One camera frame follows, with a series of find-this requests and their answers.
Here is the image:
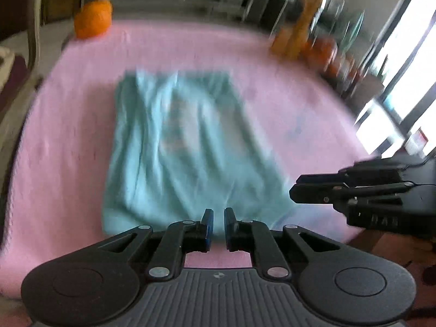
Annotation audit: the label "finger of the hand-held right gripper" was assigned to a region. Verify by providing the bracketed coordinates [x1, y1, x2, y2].
[297, 166, 406, 186]
[289, 181, 414, 205]

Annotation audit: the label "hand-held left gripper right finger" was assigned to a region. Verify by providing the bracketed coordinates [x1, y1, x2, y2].
[224, 208, 341, 280]

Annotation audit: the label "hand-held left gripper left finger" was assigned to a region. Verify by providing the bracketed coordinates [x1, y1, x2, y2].
[99, 208, 214, 281]

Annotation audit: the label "teal shirt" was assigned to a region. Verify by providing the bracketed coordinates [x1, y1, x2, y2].
[102, 70, 297, 237]

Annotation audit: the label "large glass window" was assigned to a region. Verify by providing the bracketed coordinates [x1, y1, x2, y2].
[354, 0, 436, 157]

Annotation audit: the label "pile of mixed fruits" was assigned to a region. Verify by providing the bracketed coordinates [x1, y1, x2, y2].
[307, 36, 358, 82]

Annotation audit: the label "orange juice bottle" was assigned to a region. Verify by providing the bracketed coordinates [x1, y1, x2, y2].
[271, 0, 326, 58]

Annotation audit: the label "pink printed blanket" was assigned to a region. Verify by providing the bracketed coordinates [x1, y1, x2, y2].
[0, 19, 379, 300]

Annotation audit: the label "bumpy orange fruit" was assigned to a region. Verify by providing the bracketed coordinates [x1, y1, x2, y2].
[74, 0, 113, 40]

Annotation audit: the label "maroon banquet chair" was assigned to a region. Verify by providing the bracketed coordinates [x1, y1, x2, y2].
[0, 0, 48, 164]

